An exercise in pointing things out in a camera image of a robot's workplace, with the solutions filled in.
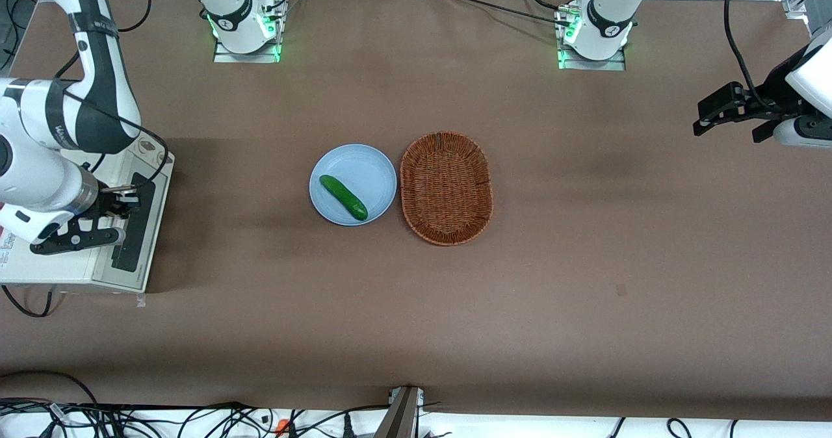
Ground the green cucumber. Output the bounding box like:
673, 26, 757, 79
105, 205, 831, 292
318, 175, 369, 222

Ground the long black table cable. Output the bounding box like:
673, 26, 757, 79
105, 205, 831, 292
441, 0, 574, 28

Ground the black oven power cable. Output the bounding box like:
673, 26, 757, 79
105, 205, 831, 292
0, 285, 55, 319

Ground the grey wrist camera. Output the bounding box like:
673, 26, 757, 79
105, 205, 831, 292
773, 114, 832, 150
0, 203, 127, 256

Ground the black looped floor cable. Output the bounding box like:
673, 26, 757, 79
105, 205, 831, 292
0, 370, 99, 407

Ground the cream toaster oven body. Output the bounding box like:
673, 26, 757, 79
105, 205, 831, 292
0, 133, 176, 294

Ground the light blue plate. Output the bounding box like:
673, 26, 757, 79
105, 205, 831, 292
309, 144, 398, 227

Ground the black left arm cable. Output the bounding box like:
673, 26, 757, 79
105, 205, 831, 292
723, 0, 775, 112

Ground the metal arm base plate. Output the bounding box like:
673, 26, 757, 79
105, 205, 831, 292
213, 8, 283, 64
557, 8, 627, 71

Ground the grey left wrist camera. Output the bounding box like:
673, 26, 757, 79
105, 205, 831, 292
773, 114, 832, 150

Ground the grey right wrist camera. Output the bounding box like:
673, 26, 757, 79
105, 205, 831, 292
0, 203, 127, 256

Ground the brown wicker basket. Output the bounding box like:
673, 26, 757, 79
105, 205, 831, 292
399, 131, 494, 247

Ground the oven door with glass window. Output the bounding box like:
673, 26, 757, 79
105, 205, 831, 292
92, 164, 172, 292

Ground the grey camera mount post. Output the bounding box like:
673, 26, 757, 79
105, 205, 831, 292
373, 386, 425, 438

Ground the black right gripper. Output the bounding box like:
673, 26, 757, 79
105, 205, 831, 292
55, 190, 142, 235

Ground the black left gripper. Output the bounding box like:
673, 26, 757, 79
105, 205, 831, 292
692, 49, 814, 137

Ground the white printed oven label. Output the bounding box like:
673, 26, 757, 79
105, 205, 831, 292
0, 229, 21, 267

